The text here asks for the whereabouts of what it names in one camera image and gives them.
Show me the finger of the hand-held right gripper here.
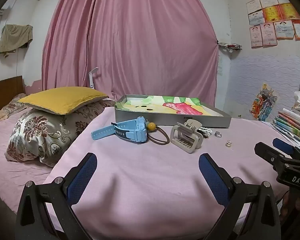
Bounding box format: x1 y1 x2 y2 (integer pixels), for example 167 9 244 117
254 142 300 173
274 138 300 162

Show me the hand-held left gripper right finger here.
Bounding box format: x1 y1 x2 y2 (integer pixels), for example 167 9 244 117
199 153 282 240

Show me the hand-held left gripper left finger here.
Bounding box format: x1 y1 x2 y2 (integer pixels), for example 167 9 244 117
16 152 98 240

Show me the white wavy hair clip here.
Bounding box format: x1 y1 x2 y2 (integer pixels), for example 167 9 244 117
199 127 213 138

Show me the beige claw hair clip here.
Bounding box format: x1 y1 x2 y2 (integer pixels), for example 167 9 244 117
169 119 204 150

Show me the blue digital wristwatch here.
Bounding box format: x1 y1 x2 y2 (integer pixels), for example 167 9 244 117
91 116 148 143

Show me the brown hair tie yellow bead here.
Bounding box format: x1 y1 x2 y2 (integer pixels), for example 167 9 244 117
146 122 171 145

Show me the grey shallow tray box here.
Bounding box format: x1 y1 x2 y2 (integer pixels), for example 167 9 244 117
114 94 232 128

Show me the stack of books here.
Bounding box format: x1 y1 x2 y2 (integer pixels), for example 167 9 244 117
272 108 300 145

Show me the floral satin pillow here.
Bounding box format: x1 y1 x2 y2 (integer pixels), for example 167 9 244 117
5 101 115 167

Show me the pink blanket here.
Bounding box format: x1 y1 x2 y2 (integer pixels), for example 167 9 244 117
44 106 298 240

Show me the pink bed sheet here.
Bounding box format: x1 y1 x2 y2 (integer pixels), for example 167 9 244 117
0 116 63 213

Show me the yellow pillow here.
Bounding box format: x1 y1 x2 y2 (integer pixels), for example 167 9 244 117
17 87 109 115

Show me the colourful painted paper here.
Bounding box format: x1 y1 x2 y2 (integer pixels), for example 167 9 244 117
119 95 224 117

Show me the wooden headboard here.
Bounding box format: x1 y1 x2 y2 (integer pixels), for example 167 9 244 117
0 76 25 113

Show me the pink curtain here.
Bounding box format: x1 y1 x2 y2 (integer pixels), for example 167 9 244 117
41 0 219 105

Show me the olive hanging cloth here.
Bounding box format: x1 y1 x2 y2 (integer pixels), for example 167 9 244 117
0 24 33 57

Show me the colourful figure wall sticker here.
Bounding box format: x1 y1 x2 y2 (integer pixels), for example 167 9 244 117
250 83 278 122

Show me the white window handle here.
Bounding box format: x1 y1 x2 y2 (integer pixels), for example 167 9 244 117
88 67 99 88

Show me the group of wall certificates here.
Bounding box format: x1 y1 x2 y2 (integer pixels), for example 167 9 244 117
245 0 300 48

